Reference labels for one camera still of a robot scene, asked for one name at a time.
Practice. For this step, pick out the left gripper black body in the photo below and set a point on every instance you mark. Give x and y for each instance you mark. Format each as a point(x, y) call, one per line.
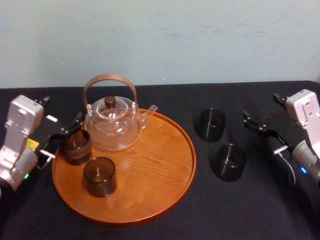
point(48, 130)

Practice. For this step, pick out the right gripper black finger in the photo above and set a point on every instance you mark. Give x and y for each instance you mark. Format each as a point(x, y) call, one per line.
point(255, 128)
point(246, 114)

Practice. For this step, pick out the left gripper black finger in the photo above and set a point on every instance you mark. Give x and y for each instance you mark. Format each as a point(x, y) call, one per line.
point(50, 143)
point(72, 126)

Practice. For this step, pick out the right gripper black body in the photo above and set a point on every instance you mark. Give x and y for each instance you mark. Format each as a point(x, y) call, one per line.
point(282, 130)

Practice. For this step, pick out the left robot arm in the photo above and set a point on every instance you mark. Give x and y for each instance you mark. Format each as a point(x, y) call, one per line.
point(17, 130)

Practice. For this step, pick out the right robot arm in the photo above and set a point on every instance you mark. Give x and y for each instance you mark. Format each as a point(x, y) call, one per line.
point(306, 125)

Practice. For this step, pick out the round brown wooden tray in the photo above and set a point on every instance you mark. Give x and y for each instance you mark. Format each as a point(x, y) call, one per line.
point(150, 175)

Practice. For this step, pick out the smoky dark glass cup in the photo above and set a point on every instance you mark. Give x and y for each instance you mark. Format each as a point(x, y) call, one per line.
point(100, 182)
point(228, 166)
point(75, 152)
point(210, 130)

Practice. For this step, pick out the glass teapot lid brown knob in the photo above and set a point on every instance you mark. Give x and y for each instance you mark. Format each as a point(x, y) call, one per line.
point(110, 107)

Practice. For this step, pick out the black table cloth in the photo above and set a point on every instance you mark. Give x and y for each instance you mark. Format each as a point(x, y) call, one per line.
point(160, 227)

